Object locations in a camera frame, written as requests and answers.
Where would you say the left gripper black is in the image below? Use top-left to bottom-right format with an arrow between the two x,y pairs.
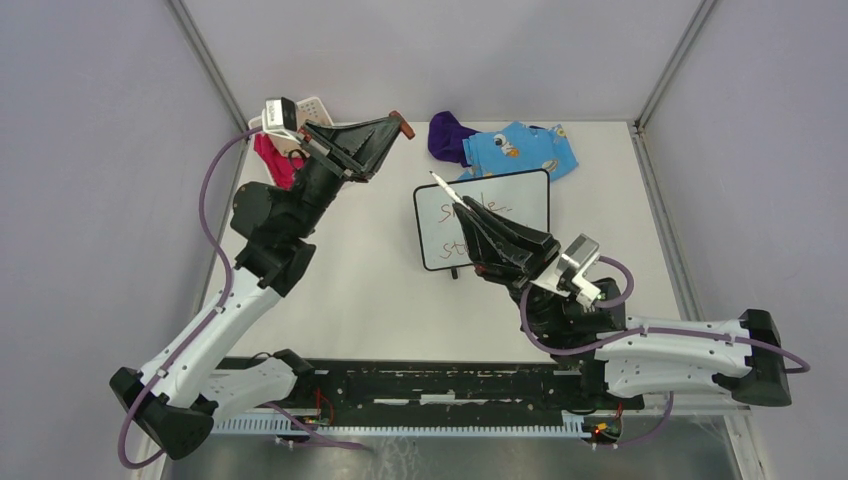
289,116 -> 407,239

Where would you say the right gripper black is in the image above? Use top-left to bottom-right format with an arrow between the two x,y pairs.
453,197 -> 569,340

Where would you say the whiteboard with black frame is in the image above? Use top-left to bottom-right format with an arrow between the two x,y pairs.
413,170 -> 550,271

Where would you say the marker pen white barrel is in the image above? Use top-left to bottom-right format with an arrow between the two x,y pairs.
429,171 -> 469,210

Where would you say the brown marker cap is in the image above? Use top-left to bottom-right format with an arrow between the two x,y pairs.
389,110 -> 416,140

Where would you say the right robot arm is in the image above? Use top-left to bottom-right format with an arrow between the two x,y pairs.
453,198 -> 807,408

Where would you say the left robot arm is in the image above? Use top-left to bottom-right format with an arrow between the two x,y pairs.
110,112 -> 414,460

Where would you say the white plastic basket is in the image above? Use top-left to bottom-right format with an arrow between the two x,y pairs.
260,96 -> 333,183

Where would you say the purple cloth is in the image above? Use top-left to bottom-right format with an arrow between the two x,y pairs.
427,111 -> 478,168

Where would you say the pink cloth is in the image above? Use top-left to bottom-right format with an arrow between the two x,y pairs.
253,134 -> 305,190

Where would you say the blue patterned cloth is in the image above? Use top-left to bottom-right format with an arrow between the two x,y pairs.
458,122 -> 579,182

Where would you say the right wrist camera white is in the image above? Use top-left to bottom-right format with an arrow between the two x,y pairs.
531,234 -> 601,308

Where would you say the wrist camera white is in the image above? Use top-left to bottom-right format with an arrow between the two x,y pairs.
261,97 -> 309,144
531,234 -> 601,308

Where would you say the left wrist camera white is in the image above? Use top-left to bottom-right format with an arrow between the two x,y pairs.
261,97 -> 309,144

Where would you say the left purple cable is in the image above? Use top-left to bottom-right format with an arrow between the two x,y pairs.
117,125 -> 268,470

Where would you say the purple cable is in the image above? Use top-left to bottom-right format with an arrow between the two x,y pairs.
517,255 -> 812,449
117,125 -> 268,470

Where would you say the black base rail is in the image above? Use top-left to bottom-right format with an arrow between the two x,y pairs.
218,357 -> 645,432

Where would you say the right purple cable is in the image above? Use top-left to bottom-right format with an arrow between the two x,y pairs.
517,255 -> 812,449

